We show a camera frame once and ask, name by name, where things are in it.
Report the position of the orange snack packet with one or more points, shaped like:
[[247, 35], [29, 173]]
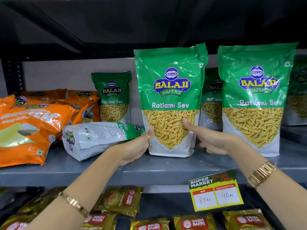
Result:
[[40, 95], [28, 136], [84, 102], [6, 104]]

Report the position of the person's right forearm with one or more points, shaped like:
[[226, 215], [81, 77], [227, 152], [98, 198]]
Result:
[[275, 194]]

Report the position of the person's left forearm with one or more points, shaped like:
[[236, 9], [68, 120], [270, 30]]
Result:
[[84, 189]]

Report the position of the green snack packet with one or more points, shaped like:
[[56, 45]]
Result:
[[112, 98], [212, 105], [296, 93], [254, 93], [170, 88], [96, 138]]

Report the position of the person's left thumb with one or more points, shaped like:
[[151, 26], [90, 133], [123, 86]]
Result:
[[149, 132]]

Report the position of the yellow price tag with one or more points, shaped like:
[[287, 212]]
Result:
[[215, 191]]

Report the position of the person's left hand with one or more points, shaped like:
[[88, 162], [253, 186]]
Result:
[[130, 150]]

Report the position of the row of olive tea packets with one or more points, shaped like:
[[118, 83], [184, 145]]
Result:
[[120, 201]]

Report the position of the person's right hand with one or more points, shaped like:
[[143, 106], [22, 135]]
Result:
[[215, 143]]

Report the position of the person's right thumb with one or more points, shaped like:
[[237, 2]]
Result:
[[190, 126]]

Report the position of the grey metal shelf rack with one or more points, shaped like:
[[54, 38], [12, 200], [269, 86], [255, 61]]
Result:
[[96, 171]]

